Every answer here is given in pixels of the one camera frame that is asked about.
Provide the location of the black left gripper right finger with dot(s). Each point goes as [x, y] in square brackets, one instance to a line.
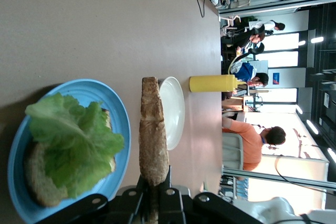
[183, 208]

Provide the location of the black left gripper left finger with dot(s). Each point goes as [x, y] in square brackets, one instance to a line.
[126, 208]

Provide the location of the brown bread slice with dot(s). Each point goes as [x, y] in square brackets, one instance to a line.
[153, 140]
[39, 179]

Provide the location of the green lettuce leaf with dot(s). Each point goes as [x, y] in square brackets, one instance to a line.
[73, 140]

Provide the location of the yellow squeeze bottle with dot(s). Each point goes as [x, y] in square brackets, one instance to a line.
[210, 83]

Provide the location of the white round plate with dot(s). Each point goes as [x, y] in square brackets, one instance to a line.
[174, 113]

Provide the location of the blue round plate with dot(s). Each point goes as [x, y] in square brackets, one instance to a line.
[110, 98]

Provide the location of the grey chair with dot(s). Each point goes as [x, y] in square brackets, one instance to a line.
[231, 150]

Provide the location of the person in orange shirt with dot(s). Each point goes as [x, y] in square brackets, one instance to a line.
[249, 142]

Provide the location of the brown cardboard box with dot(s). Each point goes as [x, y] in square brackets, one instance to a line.
[233, 103]

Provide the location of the person in blue jacket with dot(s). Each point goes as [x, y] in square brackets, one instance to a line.
[246, 72]

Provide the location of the person in black top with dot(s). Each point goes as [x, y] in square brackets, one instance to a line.
[246, 39]

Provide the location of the person in white top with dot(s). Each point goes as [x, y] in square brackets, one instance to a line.
[265, 24]

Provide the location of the grey ceiling beam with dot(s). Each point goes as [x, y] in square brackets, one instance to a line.
[262, 6]

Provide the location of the aluminium frame bar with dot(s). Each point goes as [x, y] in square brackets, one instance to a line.
[262, 177]

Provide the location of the blue wall sign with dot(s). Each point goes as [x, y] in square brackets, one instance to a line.
[277, 78]

